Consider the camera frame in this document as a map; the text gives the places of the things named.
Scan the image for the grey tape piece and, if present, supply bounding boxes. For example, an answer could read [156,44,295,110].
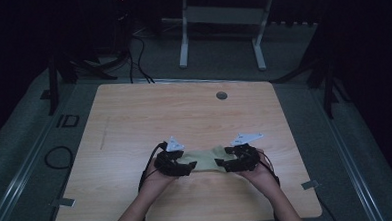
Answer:
[300,179,321,191]
[56,197,78,209]

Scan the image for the black floor cables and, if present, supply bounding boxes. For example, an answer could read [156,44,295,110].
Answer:
[127,31,156,85]

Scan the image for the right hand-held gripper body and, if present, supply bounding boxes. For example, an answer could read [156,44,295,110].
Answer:
[228,131,267,173]

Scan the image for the person's left hand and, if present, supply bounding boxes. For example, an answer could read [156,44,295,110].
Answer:
[136,156,181,196]

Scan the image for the right hand-held gripper cable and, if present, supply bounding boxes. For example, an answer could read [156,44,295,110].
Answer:
[257,149,281,189]

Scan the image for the metal floor rail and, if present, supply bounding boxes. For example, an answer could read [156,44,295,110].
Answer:
[311,81,387,221]
[0,118,63,221]

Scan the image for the white desk frame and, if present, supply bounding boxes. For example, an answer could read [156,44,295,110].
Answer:
[160,0,316,76]

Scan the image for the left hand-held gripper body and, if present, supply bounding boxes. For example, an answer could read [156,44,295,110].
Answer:
[152,135,188,178]

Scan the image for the black metal stand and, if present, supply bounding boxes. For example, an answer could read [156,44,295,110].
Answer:
[268,17,353,122]
[34,0,135,117]

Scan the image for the person's right hand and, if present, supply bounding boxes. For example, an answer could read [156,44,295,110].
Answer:
[237,147,280,192]

